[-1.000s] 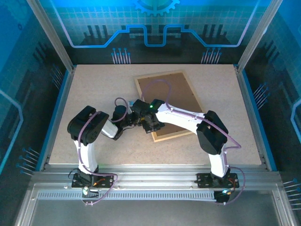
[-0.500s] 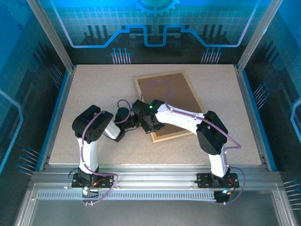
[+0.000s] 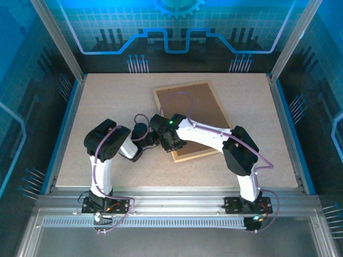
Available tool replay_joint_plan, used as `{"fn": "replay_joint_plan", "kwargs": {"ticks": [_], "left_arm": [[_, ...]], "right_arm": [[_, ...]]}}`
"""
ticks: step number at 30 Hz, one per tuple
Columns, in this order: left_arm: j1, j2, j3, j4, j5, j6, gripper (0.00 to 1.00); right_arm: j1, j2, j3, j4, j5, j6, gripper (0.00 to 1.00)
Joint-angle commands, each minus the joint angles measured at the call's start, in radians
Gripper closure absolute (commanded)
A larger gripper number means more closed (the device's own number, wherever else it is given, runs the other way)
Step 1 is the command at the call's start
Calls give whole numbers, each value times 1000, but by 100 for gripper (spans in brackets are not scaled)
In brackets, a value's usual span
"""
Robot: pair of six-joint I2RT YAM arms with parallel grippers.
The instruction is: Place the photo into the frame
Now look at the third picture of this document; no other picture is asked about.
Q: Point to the light wooden picture frame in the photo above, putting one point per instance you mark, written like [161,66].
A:
[198,154]

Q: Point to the brown backing board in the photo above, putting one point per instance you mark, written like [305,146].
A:
[206,107]

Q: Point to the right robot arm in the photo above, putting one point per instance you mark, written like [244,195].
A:
[203,132]

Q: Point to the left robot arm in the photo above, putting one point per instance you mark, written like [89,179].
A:
[101,174]

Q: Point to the small led circuit module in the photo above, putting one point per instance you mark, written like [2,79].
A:
[99,218]
[253,224]

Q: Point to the grey metal bottom tray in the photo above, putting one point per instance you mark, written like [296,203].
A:
[174,243]

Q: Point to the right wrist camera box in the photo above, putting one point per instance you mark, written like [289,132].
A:
[175,147]

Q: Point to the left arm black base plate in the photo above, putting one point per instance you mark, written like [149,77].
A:
[122,201]

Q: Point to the aluminium table side rail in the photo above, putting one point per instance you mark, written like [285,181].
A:
[284,120]
[70,120]

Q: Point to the aluminium mounting rail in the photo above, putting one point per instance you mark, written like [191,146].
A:
[174,198]

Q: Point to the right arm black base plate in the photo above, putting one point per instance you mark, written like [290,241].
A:
[231,203]

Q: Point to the aluminium upright post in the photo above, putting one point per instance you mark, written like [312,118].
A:
[58,37]
[296,37]

